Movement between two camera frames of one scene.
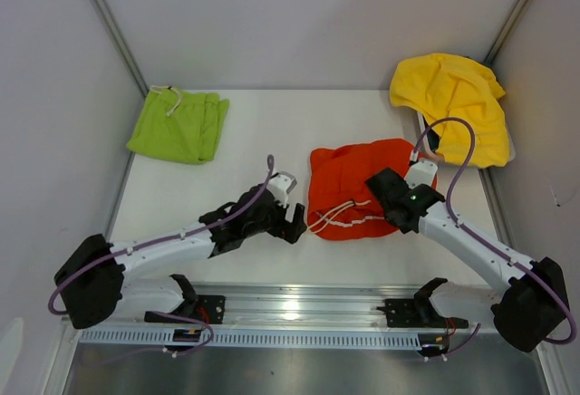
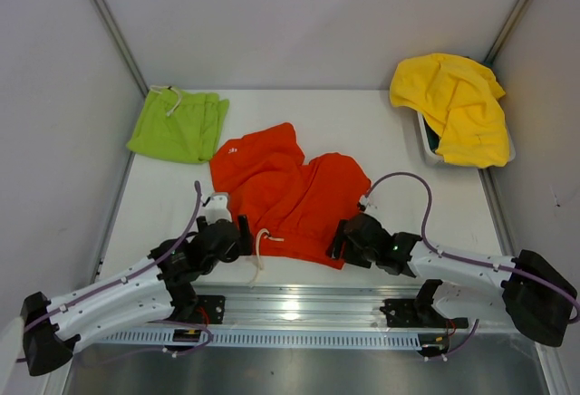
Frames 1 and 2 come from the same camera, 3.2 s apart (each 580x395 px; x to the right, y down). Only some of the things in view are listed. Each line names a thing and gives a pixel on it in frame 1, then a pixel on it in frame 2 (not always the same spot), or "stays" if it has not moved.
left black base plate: [207, 309] stays
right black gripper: [407, 184] → [333, 250]
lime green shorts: [180, 126] stays
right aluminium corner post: [518, 11] stays
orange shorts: [341, 203] → [294, 208]
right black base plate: [419, 313] stays
